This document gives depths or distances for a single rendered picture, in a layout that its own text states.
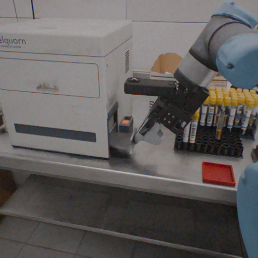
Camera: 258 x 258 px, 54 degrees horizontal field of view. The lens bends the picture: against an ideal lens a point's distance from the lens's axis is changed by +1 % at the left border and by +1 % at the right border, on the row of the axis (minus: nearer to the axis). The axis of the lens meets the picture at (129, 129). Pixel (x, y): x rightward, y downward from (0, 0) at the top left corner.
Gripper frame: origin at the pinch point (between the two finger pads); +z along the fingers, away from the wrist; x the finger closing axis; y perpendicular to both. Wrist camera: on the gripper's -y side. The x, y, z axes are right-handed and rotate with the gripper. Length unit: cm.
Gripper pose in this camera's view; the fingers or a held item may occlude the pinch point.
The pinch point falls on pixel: (135, 137)
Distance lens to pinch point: 64.2
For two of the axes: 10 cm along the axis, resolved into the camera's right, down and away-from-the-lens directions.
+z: -4.9, 7.1, 5.1
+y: 8.4, 5.3, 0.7
